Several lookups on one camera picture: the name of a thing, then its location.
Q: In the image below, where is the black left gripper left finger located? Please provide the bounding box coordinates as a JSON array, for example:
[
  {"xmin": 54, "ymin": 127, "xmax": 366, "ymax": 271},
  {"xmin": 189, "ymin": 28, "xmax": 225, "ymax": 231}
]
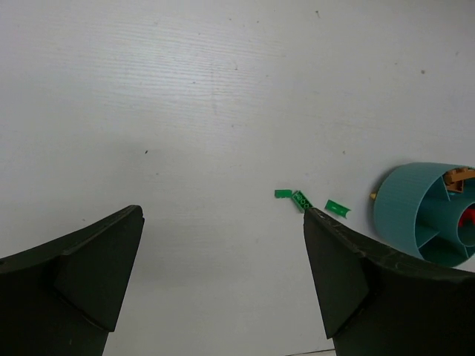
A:
[{"xmin": 1, "ymin": 205, "xmax": 144, "ymax": 355}]

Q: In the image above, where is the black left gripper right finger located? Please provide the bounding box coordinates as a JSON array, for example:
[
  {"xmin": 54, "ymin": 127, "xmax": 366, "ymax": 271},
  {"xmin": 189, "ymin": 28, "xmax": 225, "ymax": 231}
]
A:
[{"xmin": 304, "ymin": 208, "xmax": 474, "ymax": 356}]

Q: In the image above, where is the green curved lego tile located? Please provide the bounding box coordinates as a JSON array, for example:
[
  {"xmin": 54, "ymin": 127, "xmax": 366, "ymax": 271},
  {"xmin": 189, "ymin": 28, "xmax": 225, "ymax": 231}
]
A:
[{"xmin": 324, "ymin": 200, "xmax": 350, "ymax": 219}]

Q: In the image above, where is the green two-stud lego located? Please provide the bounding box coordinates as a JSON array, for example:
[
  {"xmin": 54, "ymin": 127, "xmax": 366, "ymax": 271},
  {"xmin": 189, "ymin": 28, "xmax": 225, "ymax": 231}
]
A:
[{"xmin": 291, "ymin": 191, "xmax": 313, "ymax": 214}]

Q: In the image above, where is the red round printed lego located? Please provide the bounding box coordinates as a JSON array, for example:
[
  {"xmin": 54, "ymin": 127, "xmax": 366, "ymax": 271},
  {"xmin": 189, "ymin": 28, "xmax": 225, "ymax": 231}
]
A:
[{"xmin": 458, "ymin": 208, "xmax": 475, "ymax": 227}]

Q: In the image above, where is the small green lego plate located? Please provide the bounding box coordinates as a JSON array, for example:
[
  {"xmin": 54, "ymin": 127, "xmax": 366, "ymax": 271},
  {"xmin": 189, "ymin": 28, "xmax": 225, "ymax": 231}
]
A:
[{"xmin": 274, "ymin": 189, "xmax": 292, "ymax": 199}]

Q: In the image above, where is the brown lego plate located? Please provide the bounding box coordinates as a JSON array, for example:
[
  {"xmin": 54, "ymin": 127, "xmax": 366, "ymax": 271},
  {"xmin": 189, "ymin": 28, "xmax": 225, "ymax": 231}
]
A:
[{"xmin": 443, "ymin": 167, "xmax": 474, "ymax": 193}]

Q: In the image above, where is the teal round divided container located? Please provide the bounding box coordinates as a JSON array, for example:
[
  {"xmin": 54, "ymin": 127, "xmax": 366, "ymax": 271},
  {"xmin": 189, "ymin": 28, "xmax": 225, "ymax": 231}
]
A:
[{"xmin": 373, "ymin": 162, "xmax": 474, "ymax": 267}]

